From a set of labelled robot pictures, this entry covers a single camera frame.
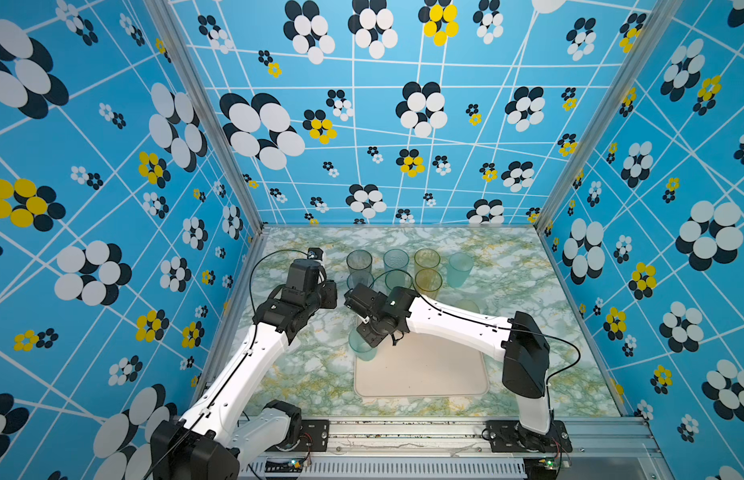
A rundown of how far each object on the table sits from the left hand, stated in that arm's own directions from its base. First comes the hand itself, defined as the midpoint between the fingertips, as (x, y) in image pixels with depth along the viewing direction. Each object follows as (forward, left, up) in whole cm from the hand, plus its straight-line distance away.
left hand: (331, 283), depth 80 cm
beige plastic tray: (-15, -25, -20) cm, 36 cm away
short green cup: (-1, -40, -10) cm, 41 cm away
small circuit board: (-39, -53, -20) cm, 68 cm away
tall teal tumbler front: (-11, -7, -18) cm, 22 cm away
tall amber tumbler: (+10, -29, -14) cm, 33 cm away
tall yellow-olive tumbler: (+17, -29, -10) cm, 35 cm away
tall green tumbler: (+10, -19, -13) cm, 25 cm away
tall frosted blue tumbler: (+18, -18, -12) cm, 28 cm away
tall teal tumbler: (+20, -42, -18) cm, 50 cm away
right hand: (-8, -11, -10) cm, 17 cm away
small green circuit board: (-39, +10, -21) cm, 45 cm away
